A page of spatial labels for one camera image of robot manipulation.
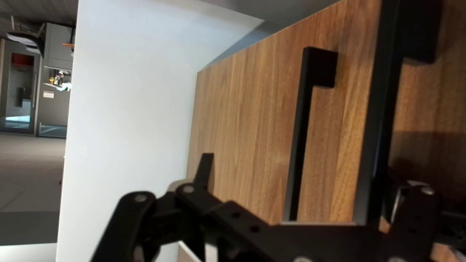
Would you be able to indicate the wooden cabinet door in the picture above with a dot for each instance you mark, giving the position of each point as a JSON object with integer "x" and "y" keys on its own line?
{"x": 244, "y": 107}
{"x": 429, "y": 125}

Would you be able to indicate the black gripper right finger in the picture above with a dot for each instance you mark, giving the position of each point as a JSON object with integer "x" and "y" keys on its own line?
{"x": 409, "y": 237}

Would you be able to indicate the black cabinet door handle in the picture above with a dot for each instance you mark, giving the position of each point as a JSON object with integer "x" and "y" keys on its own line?
{"x": 317, "y": 68}

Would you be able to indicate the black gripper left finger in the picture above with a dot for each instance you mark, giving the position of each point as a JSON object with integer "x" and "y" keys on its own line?
{"x": 142, "y": 222}

